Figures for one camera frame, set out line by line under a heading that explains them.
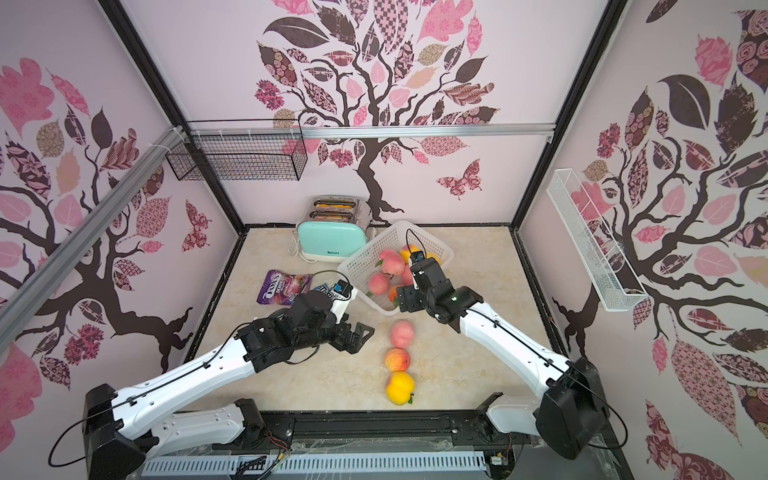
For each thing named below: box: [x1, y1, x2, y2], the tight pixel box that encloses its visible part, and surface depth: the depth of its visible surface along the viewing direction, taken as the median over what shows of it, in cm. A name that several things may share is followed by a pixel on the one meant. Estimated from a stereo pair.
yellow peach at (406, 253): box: [400, 244, 420, 261], surface depth 106 cm
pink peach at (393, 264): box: [382, 253, 406, 276], surface depth 97 cm
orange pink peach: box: [384, 348, 411, 372], surface depth 82 cm
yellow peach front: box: [386, 371, 415, 406], surface depth 78 cm
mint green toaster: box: [297, 195, 368, 262], surface depth 103 cm
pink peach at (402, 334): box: [390, 319, 416, 349], surface depth 86 cm
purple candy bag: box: [257, 269, 313, 305], surface depth 102 cm
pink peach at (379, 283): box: [369, 272, 390, 295], surface depth 97 cm
